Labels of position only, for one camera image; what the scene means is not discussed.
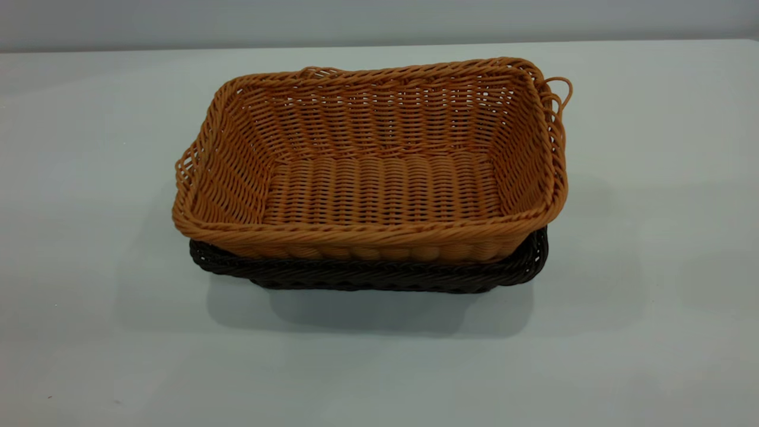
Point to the orange woven basket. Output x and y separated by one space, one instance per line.
379 184

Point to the black woven basket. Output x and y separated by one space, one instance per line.
379 274

